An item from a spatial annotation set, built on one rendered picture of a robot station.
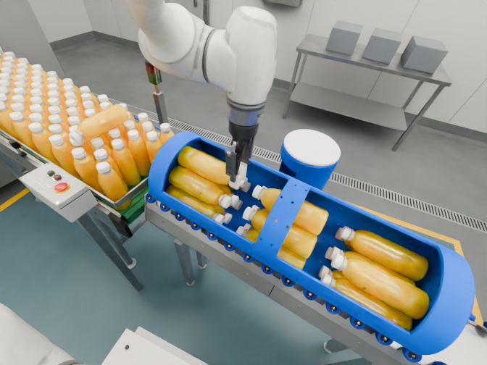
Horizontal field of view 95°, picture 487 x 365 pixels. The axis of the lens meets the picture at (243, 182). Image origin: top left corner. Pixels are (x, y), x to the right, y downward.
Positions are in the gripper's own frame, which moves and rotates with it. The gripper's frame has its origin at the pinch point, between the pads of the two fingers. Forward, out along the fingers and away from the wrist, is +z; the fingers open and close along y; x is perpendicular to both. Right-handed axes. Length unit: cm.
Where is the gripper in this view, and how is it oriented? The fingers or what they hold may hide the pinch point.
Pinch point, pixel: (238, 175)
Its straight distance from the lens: 69.3
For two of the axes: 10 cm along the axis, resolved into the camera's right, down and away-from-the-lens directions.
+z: -0.9, 6.7, 7.4
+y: 5.0, -6.1, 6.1
